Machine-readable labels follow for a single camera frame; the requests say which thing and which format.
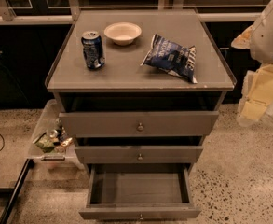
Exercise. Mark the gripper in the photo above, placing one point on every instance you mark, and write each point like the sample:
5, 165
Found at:
268, 39

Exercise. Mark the blue soda can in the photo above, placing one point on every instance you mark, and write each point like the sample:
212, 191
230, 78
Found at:
92, 49

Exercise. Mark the grey top drawer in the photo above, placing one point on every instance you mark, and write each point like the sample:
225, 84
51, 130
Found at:
139, 124

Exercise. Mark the grey middle drawer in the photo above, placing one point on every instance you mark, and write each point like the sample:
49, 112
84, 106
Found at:
138, 154

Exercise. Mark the blue chip bag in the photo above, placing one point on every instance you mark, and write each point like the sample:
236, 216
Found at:
172, 58

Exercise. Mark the grey drawer cabinet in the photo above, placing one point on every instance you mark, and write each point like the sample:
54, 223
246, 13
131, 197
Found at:
125, 85

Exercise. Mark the green wrapper in bin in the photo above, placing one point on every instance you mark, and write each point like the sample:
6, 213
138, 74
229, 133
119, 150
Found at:
44, 143

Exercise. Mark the grey bottom drawer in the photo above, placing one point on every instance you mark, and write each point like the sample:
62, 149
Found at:
139, 192

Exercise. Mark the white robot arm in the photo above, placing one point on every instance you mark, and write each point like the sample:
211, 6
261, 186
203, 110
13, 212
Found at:
258, 38

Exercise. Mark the clear plastic bin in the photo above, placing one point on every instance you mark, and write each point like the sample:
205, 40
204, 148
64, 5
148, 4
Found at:
64, 146

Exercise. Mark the white paper bowl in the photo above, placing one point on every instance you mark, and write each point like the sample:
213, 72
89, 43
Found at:
122, 33

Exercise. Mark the grey drawer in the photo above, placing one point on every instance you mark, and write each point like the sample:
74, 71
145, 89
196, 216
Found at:
138, 154
139, 124
139, 192

